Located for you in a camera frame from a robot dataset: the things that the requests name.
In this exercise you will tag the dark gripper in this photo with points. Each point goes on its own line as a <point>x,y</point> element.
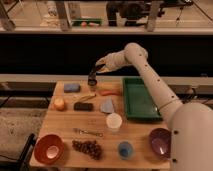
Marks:
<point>100,68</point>

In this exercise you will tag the black brush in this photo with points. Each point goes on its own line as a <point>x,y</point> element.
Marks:
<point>92,76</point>

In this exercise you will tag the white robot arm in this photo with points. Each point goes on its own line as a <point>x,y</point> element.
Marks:
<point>191,124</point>

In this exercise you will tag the small metal cup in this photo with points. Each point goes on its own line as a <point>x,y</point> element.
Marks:
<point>92,84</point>

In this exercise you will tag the blue cup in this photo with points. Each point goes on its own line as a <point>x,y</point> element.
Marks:
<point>125,150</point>

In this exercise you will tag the orange carrot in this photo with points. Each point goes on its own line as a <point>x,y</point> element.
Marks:
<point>109,92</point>

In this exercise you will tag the yellow green banana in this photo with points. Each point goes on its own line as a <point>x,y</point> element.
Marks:
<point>85,98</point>

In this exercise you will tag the blue sponge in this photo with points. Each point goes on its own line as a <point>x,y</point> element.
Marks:
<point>71,87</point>

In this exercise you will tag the light blue cloth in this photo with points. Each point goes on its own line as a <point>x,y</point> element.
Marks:
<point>107,106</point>

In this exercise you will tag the black rectangular block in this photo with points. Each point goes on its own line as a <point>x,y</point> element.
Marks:
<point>83,106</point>

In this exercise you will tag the orange fruit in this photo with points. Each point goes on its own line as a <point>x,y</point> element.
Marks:
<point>59,104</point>

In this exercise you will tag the green plastic tray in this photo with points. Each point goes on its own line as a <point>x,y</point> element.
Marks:
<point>138,104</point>

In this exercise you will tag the wooden table board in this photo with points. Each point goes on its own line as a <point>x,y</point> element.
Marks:
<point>72,125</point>

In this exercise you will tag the bunch of dark grapes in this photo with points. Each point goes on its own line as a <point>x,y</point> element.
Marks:
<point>91,148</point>

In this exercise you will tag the purple bowl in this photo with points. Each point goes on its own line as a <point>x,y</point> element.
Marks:
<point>160,142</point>

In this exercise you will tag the orange bowl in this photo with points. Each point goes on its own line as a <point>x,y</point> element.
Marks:
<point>48,149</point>

